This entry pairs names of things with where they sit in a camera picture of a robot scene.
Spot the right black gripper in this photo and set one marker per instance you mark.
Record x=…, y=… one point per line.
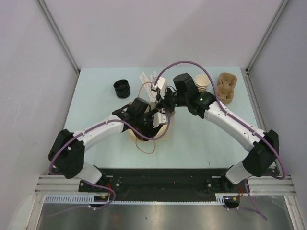
x=162, y=103

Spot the stack of black lids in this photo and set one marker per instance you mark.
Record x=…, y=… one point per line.
x=122, y=88

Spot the stack of paper cups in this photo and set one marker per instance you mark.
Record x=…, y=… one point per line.
x=202, y=82

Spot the pile of white straws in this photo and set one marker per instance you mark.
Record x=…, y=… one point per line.
x=146, y=79

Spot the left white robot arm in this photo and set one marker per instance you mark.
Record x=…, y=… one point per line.
x=69, y=148

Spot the tan paper bag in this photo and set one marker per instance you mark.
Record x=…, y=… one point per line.
x=136, y=139

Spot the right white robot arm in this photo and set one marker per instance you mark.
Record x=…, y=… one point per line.
x=262, y=147

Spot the brown pulp cup carriers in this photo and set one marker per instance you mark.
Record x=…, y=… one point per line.
x=225, y=87

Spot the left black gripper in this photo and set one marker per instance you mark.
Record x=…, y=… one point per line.
x=147, y=132

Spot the white cable duct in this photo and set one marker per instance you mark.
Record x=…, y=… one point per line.
x=96, y=199

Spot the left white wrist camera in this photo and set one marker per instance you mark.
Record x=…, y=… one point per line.
x=160, y=118

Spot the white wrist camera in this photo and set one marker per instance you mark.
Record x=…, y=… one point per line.
x=159, y=87
x=160, y=118

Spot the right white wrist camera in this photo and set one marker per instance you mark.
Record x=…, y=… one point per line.
x=159, y=87

